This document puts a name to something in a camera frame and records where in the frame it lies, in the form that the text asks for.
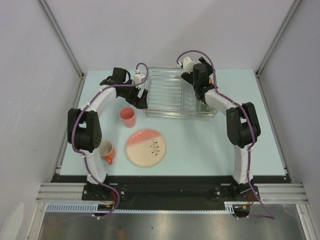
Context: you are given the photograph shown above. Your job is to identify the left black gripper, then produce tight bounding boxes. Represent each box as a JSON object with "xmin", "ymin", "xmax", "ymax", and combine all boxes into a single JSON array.
[{"xmin": 119, "ymin": 80, "xmax": 148, "ymax": 110}]

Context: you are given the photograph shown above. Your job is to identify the pink tumbler cup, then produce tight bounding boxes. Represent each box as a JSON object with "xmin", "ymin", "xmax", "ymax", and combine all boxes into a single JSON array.
[{"xmin": 119, "ymin": 107, "xmax": 136, "ymax": 128}]

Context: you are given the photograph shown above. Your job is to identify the pink cream leaf plate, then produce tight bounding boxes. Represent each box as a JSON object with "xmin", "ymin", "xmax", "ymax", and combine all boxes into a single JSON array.
[{"xmin": 125, "ymin": 129, "xmax": 167, "ymax": 168}]

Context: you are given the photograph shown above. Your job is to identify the orange white bowl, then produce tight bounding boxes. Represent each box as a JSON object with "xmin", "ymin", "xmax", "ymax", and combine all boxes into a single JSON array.
[{"xmin": 209, "ymin": 78, "xmax": 215, "ymax": 86}]

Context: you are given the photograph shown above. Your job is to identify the green celadon bowl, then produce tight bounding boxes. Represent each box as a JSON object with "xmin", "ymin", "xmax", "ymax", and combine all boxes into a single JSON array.
[{"xmin": 198, "ymin": 101, "xmax": 216, "ymax": 112}]

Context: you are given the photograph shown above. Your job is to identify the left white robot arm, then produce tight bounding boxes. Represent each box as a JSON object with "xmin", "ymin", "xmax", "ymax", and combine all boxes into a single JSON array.
[{"xmin": 67, "ymin": 67, "xmax": 149, "ymax": 200}]

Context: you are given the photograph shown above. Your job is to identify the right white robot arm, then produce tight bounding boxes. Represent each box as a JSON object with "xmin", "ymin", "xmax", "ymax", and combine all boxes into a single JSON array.
[{"xmin": 178, "ymin": 61, "xmax": 261, "ymax": 201}]

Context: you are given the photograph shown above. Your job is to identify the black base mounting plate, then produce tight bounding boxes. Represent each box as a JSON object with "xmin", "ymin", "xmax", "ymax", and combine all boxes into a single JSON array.
[{"xmin": 51, "ymin": 174, "xmax": 292, "ymax": 211}]

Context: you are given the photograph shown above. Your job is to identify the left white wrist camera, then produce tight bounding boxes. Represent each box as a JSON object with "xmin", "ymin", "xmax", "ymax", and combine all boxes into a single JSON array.
[{"xmin": 132, "ymin": 73, "xmax": 148, "ymax": 88}]

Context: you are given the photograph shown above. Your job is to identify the chrome wire dish rack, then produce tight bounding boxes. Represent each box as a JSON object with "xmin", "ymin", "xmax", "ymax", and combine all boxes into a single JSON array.
[{"xmin": 144, "ymin": 67, "xmax": 218, "ymax": 120}]

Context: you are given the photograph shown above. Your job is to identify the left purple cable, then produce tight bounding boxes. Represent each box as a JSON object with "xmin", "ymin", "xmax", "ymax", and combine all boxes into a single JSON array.
[{"xmin": 51, "ymin": 62, "xmax": 150, "ymax": 223}]

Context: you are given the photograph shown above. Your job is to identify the purple cable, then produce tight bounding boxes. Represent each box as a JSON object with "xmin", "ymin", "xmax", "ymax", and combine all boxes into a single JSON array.
[
  {"xmin": 51, "ymin": 62, "xmax": 150, "ymax": 223},
  {"xmin": 176, "ymin": 49, "xmax": 276, "ymax": 221}
]

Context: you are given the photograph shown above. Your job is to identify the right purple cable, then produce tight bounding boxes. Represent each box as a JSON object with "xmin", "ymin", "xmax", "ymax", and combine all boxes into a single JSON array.
[{"xmin": 176, "ymin": 49, "xmax": 276, "ymax": 221}]

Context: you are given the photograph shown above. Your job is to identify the orange mug with handle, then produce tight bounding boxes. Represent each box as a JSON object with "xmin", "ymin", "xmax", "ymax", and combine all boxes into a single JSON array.
[{"xmin": 98, "ymin": 140, "xmax": 116, "ymax": 165}]

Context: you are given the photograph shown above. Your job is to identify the aluminium frame rail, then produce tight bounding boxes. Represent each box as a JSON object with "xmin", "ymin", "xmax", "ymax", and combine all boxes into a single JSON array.
[{"xmin": 36, "ymin": 183, "xmax": 85, "ymax": 203}]

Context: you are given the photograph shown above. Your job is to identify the white slotted cable duct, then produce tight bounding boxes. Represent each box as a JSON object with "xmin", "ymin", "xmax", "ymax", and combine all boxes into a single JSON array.
[{"xmin": 46, "ymin": 202, "xmax": 234, "ymax": 214}]

